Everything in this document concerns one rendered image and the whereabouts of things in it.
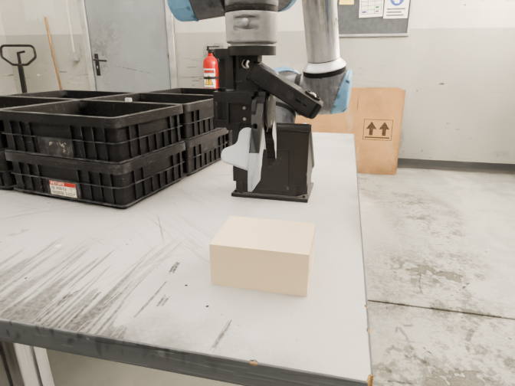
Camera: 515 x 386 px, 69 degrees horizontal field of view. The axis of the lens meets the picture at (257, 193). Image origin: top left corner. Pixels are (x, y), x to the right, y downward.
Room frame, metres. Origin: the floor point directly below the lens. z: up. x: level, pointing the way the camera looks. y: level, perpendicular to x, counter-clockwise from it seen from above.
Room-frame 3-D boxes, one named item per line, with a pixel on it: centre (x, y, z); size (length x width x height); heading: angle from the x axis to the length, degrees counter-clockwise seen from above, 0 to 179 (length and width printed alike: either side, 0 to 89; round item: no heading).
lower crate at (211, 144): (1.34, 0.34, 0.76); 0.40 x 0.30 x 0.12; 68
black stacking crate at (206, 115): (1.34, 0.34, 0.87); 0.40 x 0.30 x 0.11; 68
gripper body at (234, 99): (0.59, 0.02, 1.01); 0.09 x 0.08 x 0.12; 77
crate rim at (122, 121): (1.06, 0.45, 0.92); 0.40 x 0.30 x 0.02; 68
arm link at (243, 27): (0.58, 0.01, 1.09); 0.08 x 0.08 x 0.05
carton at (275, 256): (0.58, -0.01, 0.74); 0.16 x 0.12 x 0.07; 77
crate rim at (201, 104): (1.34, 0.34, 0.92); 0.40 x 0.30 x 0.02; 68
